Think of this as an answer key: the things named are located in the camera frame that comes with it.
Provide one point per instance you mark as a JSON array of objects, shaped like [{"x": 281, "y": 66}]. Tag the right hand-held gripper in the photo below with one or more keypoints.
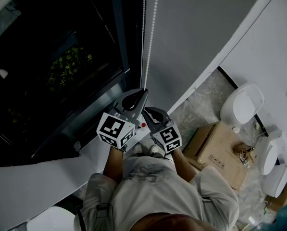
[{"x": 167, "y": 136}]

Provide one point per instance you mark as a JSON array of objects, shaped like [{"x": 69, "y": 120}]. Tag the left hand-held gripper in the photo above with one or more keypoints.
[{"x": 115, "y": 129}]

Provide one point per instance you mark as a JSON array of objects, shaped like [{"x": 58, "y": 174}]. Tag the person's right forearm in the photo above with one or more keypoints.
[{"x": 183, "y": 165}]

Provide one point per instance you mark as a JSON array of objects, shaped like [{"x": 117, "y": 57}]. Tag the person's left forearm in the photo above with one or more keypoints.
[{"x": 113, "y": 162}]

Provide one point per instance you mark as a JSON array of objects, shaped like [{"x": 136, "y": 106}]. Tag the dark framed window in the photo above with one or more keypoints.
[{"x": 37, "y": 105}]

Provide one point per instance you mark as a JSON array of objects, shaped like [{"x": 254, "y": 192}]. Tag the white window sill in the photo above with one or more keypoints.
[{"x": 25, "y": 186}]

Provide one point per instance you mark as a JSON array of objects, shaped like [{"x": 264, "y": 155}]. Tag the person's right white shoe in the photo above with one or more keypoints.
[{"x": 154, "y": 149}]

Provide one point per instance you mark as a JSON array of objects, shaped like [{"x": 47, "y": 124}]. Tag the person's white shoe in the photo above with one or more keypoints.
[
  {"x": 154, "y": 149},
  {"x": 138, "y": 149}
]

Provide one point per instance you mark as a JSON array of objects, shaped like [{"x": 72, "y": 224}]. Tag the person's left white shoe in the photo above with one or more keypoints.
[{"x": 138, "y": 149}]

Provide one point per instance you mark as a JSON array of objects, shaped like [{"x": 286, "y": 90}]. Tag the large brown cardboard box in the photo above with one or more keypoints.
[{"x": 215, "y": 148}]

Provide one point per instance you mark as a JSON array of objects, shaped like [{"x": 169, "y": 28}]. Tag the green plant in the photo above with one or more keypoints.
[{"x": 68, "y": 66}]

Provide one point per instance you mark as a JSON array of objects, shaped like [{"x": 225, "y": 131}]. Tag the person's beige shirt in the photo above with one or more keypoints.
[{"x": 157, "y": 191}]

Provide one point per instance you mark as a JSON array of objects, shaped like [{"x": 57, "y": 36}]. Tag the white toilet with round lid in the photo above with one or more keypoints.
[{"x": 244, "y": 102}]

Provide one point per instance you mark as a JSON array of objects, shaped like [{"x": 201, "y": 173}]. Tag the brass faucet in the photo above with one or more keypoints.
[{"x": 244, "y": 153}]

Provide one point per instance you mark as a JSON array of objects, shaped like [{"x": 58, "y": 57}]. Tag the white toilet with long lid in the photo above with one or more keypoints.
[{"x": 271, "y": 153}]

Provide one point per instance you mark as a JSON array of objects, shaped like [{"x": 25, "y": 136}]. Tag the white ceramic basin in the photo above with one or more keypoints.
[{"x": 52, "y": 219}]

